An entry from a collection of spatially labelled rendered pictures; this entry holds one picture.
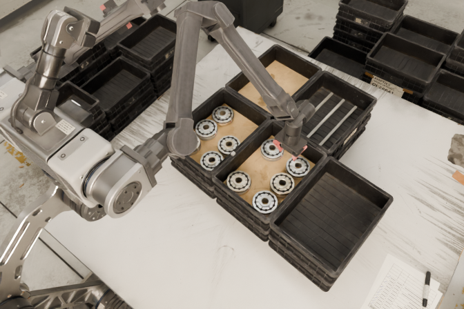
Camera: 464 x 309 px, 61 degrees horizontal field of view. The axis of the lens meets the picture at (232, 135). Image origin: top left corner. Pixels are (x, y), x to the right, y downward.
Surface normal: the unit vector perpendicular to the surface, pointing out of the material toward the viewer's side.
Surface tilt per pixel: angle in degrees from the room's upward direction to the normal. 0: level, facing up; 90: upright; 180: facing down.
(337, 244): 0
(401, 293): 0
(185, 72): 47
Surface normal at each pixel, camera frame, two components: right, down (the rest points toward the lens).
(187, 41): 0.54, -0.04
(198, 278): -0.04, -0.59
